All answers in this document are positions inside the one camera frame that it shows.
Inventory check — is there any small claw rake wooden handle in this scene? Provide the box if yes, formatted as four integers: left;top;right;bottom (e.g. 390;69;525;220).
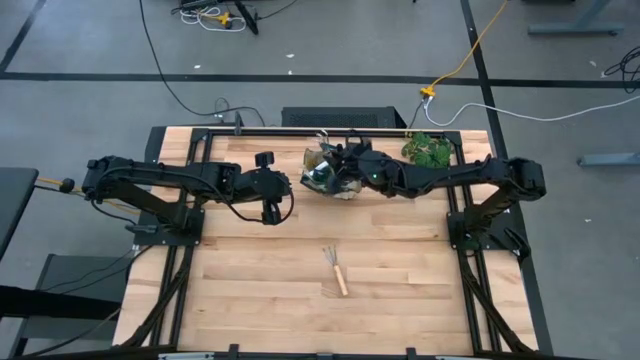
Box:
322;244;350;298

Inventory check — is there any white coiled floor cable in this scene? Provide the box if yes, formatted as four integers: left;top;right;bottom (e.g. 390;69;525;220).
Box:
179;5;248;34

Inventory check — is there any black side panel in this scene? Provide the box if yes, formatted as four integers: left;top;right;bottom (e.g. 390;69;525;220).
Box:
143;125;167;175

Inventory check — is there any black metal table frame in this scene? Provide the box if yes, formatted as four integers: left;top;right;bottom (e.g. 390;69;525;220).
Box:
119;127;539;357

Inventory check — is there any grey desk foot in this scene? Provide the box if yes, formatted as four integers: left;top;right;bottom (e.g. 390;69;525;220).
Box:
577;152;640;169
528;0;625;37

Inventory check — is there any grey floor platform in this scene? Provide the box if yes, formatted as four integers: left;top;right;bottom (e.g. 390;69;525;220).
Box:
9;253;134;360

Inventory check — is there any yellow extension cable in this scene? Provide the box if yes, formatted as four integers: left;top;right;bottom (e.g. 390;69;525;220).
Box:
419;0;511;99

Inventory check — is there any yellow cord with black knob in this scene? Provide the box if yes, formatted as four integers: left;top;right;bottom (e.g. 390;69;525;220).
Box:
34;175;144;217

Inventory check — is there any black stand leg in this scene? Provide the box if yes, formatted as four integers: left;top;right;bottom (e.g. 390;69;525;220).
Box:
233;0;261;36

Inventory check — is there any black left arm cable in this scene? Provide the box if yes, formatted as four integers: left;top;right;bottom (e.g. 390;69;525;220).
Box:
219;172;297;226

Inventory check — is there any black bar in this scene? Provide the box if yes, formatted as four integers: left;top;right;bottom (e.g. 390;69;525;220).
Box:
0;284;122;321

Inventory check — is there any black floor cable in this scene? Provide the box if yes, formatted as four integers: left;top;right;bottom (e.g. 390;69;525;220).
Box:
138;0;267;126

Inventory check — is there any green plant in white pot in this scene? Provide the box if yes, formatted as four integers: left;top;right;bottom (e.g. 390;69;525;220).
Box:
401;131;455;170

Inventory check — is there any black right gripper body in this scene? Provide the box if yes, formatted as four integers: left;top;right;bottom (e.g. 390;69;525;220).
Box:
343;139;402;198

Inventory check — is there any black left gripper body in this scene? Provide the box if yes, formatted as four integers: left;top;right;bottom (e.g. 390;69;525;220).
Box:
249;151;295;227

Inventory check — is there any beige green gardening bag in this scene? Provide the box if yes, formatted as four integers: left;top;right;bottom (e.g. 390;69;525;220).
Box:
298;143;365;202

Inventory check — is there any black computer case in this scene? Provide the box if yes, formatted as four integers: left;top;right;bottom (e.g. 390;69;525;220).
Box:
280;105;407;129

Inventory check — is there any black desk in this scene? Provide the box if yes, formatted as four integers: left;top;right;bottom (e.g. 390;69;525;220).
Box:
0;167;40;261

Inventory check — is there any black cable bundle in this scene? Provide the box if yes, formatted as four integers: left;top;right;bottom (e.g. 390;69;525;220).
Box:
603;45;640;94

